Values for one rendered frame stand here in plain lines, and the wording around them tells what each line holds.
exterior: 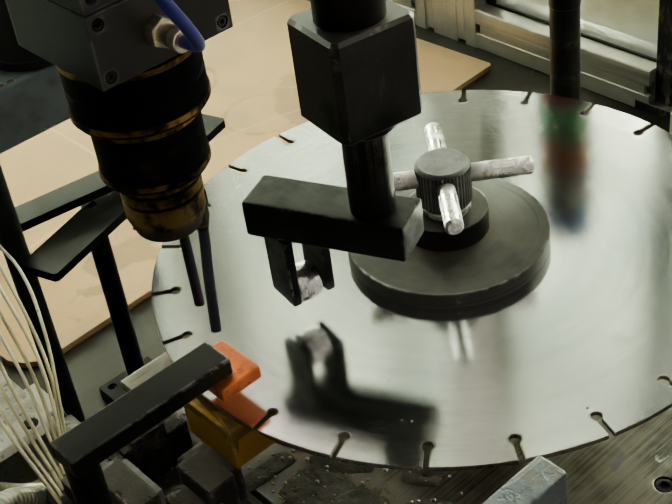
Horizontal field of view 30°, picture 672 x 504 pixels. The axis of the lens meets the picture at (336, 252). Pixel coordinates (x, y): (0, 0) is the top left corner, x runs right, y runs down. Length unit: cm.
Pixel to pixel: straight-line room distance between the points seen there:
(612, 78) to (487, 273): 56
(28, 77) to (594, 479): 38
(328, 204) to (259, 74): 70
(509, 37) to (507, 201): 57
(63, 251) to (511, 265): 29
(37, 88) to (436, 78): 59
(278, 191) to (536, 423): 17
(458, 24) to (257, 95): 22
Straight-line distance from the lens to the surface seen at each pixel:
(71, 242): 80
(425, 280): 65
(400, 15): 54
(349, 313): 65
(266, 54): 133
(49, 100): 74
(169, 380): 59
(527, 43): 125
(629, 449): 72
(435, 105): 82
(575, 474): 70
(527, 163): 67
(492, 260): 66
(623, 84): 119
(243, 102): 125
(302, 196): 61
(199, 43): 44
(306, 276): 63
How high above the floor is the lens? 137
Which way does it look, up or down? 37 degrees down
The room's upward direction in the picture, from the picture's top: 8 degrees counter-clockwise
